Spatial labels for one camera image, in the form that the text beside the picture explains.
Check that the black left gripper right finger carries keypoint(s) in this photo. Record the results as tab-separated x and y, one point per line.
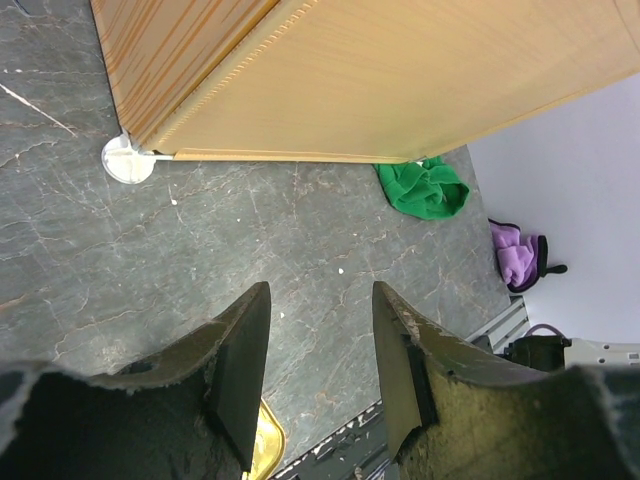
454	411

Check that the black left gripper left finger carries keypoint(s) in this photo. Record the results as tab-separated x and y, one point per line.
188	411

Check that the gold rectangular meat tin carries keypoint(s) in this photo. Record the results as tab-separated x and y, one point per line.
269	445

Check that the wooden cube cabinet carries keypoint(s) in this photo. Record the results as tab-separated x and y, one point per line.
345	81

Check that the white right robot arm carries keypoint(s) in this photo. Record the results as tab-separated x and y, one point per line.
565	350

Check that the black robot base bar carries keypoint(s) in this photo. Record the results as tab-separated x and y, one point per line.
357	450

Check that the purple cloth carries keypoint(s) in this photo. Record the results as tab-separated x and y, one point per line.
522	260

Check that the green cloth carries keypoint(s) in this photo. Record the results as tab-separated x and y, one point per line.
429	189

